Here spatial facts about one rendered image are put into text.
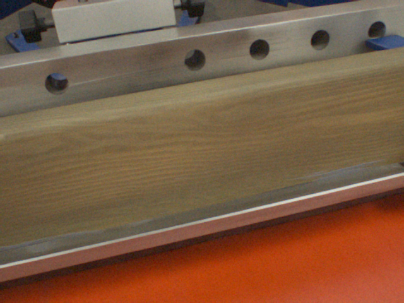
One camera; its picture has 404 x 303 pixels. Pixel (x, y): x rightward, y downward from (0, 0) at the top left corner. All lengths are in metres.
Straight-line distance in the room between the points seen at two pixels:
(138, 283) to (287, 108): 0.13
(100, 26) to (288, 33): 0.19
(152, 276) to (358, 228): 0.13
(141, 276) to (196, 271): 0.03
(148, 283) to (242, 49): 0.27
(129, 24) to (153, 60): 0.06
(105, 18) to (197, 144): 0.27
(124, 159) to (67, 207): 0.04
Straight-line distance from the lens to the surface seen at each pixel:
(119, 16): 0.48
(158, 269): 0.27
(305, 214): 0.29
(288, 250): 0.28
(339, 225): 0.30
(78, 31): 0.48
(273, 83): 0.23
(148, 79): 0.44
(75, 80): 0.44
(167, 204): 0.24
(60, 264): 0.24
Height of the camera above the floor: 1.47
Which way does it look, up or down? 59 degrees down
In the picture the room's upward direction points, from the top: 5 degrees clockwise
